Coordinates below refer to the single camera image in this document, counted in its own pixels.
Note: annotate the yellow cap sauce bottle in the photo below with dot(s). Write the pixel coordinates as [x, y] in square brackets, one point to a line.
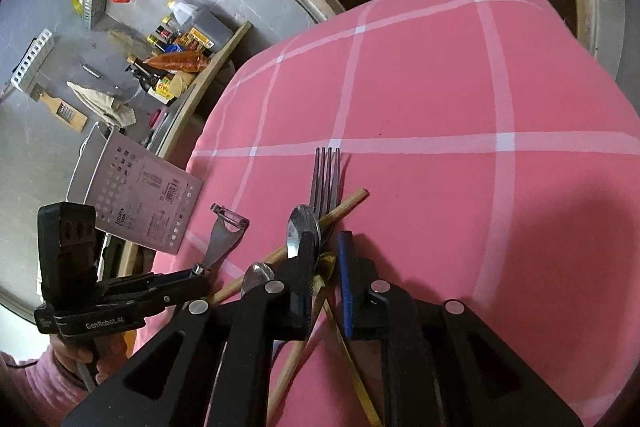
[157, 40]

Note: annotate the person's left forearm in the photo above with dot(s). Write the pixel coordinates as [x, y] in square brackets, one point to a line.
[35, 392]

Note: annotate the tan wrapped block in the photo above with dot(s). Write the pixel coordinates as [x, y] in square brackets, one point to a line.
[183, 83]

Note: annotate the beige kitchen counter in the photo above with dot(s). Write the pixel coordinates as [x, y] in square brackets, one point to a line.
[220, 67]

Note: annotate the grey wall shelf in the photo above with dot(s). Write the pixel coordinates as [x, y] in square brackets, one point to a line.
[95, 7]

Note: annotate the dark pump bottle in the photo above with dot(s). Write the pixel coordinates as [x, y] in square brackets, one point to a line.
[145, 74]

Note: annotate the large oil jug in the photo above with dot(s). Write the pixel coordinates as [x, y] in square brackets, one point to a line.
[205, 24]

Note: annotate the white wall shelf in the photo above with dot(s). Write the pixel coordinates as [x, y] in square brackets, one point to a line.
[30, 59]

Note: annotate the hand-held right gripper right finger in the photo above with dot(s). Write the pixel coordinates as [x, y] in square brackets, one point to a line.
[347, 287]

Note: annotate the red cap sauce bottle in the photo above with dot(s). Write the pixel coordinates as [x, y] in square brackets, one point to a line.
[164, 31]

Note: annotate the red chilli packet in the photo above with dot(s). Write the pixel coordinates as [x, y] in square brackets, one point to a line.
[180, 61]

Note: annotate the pink checked tablecloth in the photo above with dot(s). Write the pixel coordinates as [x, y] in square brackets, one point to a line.
[425, 82]

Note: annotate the yellow green packet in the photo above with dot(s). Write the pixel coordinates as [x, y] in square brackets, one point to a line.
[75, 2]

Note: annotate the beige towel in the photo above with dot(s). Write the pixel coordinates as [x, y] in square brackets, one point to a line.
[102, 104]

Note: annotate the wooden grater board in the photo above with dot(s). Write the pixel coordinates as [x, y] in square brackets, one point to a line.
[62, 112]

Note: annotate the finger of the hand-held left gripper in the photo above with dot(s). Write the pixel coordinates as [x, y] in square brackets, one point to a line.
[180, 297]
[180, 280]

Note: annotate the hanging steel tool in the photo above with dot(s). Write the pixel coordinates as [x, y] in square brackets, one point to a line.
[100, 76]

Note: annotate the hanging brown scrubber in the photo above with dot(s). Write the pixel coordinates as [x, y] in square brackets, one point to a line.
[125, 39]

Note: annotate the amber sauce bottle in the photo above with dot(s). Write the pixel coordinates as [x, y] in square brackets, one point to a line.
[192, 41]

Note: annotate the white perforated utensil holder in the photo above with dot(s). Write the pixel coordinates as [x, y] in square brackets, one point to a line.
[145, 192]

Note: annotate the steel fork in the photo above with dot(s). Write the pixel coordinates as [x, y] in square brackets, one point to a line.
[325, 187]

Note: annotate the person's left hand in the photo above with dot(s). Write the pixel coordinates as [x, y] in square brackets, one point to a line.
[67, 354]

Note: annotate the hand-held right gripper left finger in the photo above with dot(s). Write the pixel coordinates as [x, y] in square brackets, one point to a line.
[240, 357]

